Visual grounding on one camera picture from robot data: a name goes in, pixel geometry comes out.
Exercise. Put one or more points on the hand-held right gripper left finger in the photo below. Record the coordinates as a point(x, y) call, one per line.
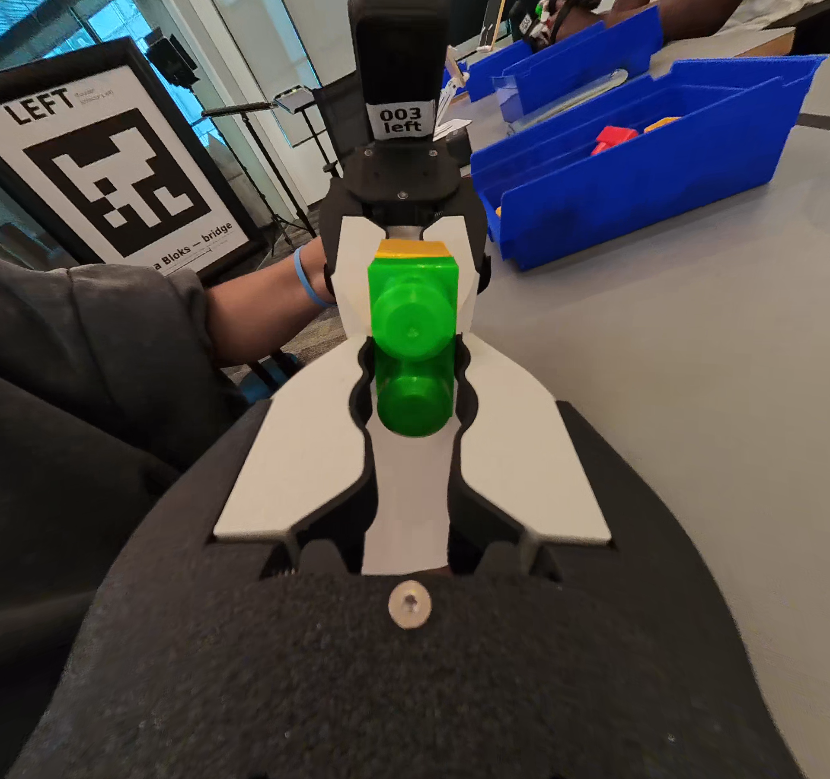
point(305, 461)

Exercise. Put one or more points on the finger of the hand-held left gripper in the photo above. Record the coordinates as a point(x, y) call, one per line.
point(468, 273)
point(353, 260)

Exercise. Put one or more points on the black tripod stand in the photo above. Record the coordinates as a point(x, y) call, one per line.
point(256, 108)

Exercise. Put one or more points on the black camera on stand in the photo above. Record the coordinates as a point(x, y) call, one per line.
point(172, 59)

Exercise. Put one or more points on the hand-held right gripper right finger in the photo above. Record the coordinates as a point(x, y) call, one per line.
point(525, 461)

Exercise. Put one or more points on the blue wristband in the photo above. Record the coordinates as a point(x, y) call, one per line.
point(303, 280)

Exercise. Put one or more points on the green two-stud toy block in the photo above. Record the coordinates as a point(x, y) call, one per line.
point(412, 338)

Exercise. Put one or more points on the blue plastic bin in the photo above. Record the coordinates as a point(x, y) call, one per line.
point(489, 72)
point(583, 53)
point(616, 208)

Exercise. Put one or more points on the pile of colourful toy blocks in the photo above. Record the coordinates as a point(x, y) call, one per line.
point(613, 138)

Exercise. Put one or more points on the framed black white marker sign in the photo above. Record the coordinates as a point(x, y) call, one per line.
point(117, 176)

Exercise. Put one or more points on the person's left forearm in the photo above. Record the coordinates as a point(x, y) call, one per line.
point(259, 312)

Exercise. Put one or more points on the yellow one-stud toy block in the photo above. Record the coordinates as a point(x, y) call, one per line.
point(415, 249)

